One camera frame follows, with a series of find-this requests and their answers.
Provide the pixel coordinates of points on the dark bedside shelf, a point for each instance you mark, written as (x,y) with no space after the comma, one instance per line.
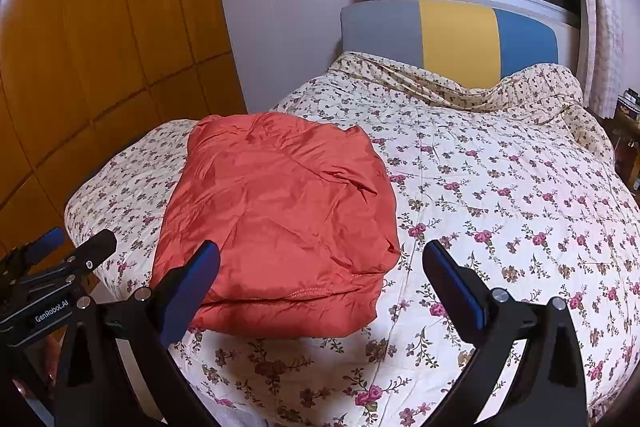
(625,137)

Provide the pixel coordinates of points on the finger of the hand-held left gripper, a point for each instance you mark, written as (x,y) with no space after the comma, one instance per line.
(45,242)
(95,249)

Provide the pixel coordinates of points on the long patterned curtain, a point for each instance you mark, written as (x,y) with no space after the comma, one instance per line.
(602,22)

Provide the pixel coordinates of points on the floral quilt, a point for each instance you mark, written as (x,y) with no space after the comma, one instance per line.
(500,187)

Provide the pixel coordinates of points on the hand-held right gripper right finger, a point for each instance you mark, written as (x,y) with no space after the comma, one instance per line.
(457,287)

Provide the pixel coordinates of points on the wooden wardrobe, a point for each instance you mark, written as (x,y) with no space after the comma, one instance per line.
(100,32)

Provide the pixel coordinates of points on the orange puffer jacket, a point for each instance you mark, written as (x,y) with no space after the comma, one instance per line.
(280,217)

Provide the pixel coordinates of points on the grey yellow blue headboard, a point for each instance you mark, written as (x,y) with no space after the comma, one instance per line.
(455,37)

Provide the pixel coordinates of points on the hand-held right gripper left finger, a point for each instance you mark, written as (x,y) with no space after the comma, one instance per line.
(192,292)

